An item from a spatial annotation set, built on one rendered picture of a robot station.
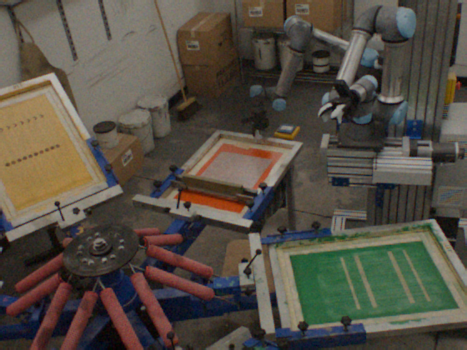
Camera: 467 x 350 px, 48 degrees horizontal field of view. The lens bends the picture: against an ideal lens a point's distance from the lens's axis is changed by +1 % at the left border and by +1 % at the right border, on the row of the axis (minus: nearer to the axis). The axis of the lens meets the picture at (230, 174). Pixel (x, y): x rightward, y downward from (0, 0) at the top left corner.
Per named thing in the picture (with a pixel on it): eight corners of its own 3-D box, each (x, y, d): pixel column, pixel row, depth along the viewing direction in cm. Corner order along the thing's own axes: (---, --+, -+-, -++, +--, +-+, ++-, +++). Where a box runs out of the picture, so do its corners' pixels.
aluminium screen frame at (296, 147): (218, 134, 338) (217, 129, 336) (303, 147, 313) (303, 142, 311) (151, 205, 282) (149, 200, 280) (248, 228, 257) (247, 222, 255)
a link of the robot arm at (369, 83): (378, 93, 218) (379, 75, 213) (366, 105, 212) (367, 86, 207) (361, 90, 223) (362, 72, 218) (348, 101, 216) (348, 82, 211)
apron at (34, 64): (77, 125, 463) (40, 6, 404) (84, 126, 460) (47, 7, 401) (35, 156, 425) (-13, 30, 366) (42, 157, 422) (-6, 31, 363)
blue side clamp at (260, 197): (265, 193, 281) (264, 183, 277) (273, 196, 279) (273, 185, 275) (241, 228, 260) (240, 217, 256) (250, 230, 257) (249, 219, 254)
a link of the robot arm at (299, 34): (318, 31, 270) (287, 114, 294) (313, 25, 279) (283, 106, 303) (298, 26, 267) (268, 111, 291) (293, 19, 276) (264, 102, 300)
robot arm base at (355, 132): (377, 127, 264) (378, 109, 259) (376, 142, 252) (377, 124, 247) (347, 126, 268) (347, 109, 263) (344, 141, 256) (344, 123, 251)
